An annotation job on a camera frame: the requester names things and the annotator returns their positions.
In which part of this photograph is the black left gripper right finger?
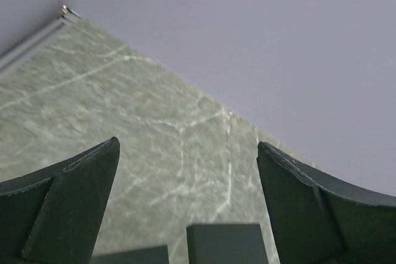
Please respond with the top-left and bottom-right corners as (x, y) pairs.
(257, 142), (395, 263)

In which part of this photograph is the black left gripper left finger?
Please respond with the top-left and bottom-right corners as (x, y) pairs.
(1, 137), (120, 263)

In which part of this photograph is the black network switch box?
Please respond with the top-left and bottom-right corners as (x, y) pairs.
(186, 223), (269, 264)

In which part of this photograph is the aluminium rail on table edge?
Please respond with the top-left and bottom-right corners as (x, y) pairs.
(1, 5), (81, 79)

